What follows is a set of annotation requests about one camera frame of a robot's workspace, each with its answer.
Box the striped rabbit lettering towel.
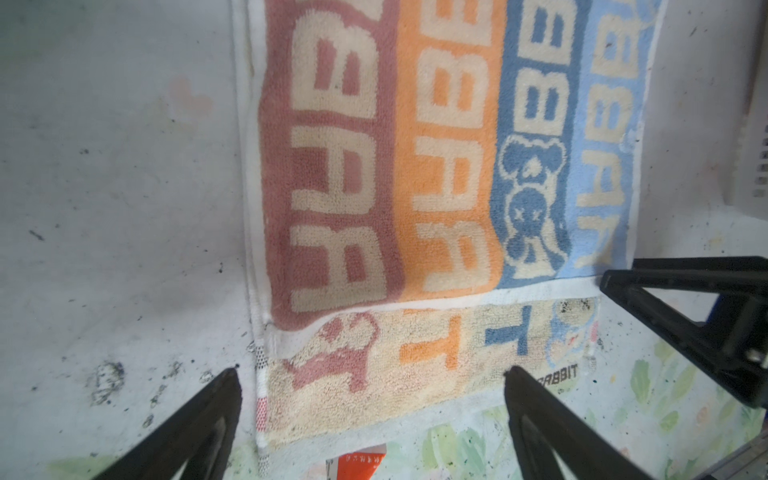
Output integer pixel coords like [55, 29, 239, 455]
[232, 1, 667, 479]

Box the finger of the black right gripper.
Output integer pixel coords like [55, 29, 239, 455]
[600, 256, 767, 408]

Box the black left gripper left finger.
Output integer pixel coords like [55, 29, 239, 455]
[96, 368, 242, 479]

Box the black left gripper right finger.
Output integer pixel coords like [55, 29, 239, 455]
[504, 366, 648, 479]

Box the white plastic laundry basket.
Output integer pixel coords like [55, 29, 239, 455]
[728, 31, 767, 221]

